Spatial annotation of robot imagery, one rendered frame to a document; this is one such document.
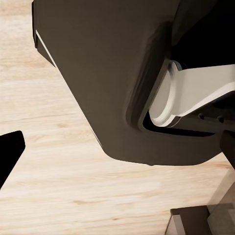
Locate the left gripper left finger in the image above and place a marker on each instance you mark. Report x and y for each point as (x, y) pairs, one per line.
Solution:
(12, 146)

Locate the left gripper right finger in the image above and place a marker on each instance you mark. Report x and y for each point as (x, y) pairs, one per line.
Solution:
(227, 146)

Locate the fridge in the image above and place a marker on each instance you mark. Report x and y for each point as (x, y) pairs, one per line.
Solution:
(189, 221)

